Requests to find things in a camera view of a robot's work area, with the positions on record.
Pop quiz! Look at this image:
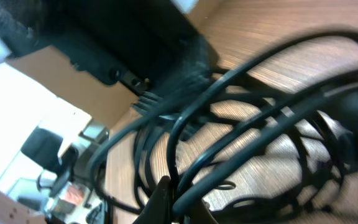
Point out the black office chair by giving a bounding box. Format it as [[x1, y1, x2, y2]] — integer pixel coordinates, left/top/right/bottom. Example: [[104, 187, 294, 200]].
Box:
[[21, 127, 79, 198]]

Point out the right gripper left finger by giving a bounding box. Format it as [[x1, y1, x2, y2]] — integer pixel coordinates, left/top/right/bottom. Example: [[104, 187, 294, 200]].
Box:
[[133, 175, 173, 224]]

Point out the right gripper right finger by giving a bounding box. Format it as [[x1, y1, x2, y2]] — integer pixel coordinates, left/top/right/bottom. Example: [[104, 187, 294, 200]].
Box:
[[188, 200, 218, 224]]

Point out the black usb cable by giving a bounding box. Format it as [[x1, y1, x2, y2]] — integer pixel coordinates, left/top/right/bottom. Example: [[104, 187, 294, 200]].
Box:
[[87, 27, 358, 218], [132, 71, 358, 222]]

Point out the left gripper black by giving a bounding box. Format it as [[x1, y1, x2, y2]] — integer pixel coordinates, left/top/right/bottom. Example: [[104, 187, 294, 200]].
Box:
[[0, 0, 219, 95]]

